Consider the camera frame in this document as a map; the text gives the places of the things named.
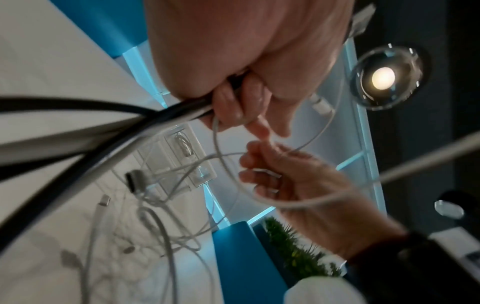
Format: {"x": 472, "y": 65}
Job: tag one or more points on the person's right hand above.
{"x": 318, "y": 202}

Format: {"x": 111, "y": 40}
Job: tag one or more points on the person's left hand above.
{"x": 243, "y": 44}

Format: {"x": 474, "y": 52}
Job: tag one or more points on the black marker wristband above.
{"x": 412, "y": 273}

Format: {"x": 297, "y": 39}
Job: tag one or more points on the cyan wall light strips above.
{"x": 142, "y": 68}

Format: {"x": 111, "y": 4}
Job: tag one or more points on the white mini drawer box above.
{"x": 180, "y": 154}

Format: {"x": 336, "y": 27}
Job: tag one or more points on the glass pendant lamp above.
{"x": 386, "y": 77}

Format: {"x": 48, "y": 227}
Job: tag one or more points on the green artificial plant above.
{"x": 296, "y": 252}

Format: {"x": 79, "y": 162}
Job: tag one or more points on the white table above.
{"x": 45, "y": 59}

